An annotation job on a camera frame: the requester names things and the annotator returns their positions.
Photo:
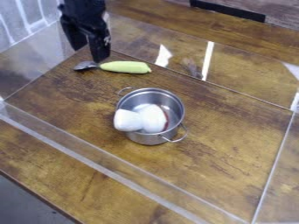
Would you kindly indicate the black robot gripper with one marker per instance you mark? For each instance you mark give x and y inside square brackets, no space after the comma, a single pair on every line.
[83,17]

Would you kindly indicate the silver metal pot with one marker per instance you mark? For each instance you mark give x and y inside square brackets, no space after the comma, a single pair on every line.
[171,103]

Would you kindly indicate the white and red plush mushroom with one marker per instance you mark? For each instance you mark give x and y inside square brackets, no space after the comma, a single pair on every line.
[149,119]

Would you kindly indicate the black bar in background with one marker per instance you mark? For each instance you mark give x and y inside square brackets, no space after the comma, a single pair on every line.
[249,15]

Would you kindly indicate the yellow handled metal spoon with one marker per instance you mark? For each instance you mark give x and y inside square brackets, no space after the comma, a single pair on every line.
[129,67]

